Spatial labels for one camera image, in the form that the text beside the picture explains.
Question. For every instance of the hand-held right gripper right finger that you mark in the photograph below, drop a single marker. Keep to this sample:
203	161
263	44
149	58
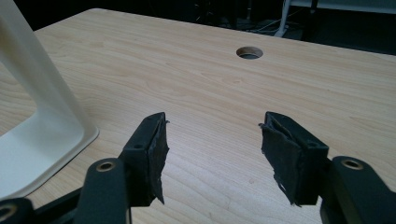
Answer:
291	161

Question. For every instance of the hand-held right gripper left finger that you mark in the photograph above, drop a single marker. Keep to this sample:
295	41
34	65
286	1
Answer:
146	161

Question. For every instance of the white plastic rack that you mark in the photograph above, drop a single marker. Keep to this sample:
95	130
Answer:
40	130

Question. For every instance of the white metal stand leg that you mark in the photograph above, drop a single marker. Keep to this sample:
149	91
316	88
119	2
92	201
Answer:
282	18

